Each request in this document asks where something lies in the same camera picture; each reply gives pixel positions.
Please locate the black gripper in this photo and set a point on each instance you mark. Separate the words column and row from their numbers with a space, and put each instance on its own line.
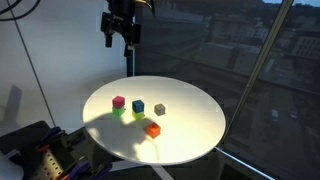
column 121, row 20

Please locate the pink block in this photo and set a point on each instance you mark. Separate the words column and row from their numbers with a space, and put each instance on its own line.
column 118, row 102

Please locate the purple clamp with orange tips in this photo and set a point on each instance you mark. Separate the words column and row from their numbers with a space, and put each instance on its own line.
column 48, row 138
column 83, row 168

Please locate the grey block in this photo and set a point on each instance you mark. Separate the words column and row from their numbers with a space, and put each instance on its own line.
column 160, row 109

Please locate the white rounded object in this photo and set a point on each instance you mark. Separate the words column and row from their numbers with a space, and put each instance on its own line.
column 8, row 168

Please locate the green block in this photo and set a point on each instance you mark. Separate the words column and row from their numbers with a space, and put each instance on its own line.
column 118, row 112

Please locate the metal window sill rail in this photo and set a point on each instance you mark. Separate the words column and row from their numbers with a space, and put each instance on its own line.
column 243, row 163

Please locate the orange block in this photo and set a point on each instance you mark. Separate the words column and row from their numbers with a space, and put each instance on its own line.
column 153, row 130

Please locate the yellow-green block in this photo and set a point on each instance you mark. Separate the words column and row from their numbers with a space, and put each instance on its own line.
column 138, row 115

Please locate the perforated metal board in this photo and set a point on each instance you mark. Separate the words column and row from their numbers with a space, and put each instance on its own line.
column 48, row 165

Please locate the metal window frame bar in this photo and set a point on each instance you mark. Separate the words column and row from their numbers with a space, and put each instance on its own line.
column 260, row 63

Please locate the white table leg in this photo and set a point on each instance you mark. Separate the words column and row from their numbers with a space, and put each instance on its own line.
column 163, row 172

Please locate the black mounting base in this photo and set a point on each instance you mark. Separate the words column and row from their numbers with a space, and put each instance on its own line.
column 23, row 136

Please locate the blue block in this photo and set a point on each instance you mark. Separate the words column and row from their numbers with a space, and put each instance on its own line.
column 138, row 106

